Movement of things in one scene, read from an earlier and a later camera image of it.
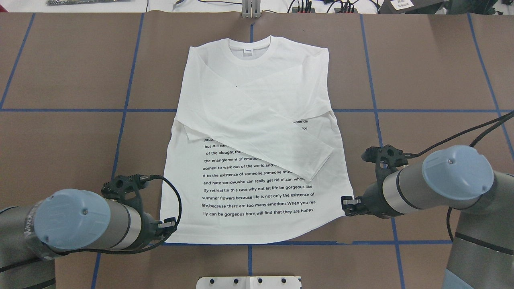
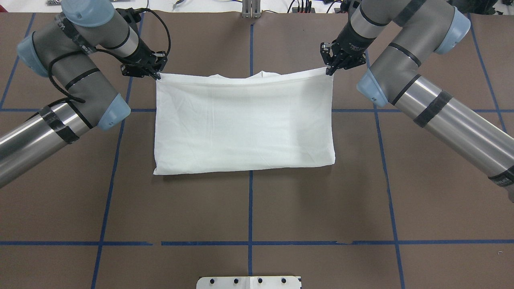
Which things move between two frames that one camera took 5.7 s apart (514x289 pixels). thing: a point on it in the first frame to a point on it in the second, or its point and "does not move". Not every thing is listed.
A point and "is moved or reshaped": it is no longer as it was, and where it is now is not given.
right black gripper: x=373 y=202 to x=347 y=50
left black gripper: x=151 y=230 to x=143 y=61
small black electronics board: x=295 y=10 does not move
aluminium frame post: x=251 y=9 does not move
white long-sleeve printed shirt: x=256 y=153 is moved or reshaped
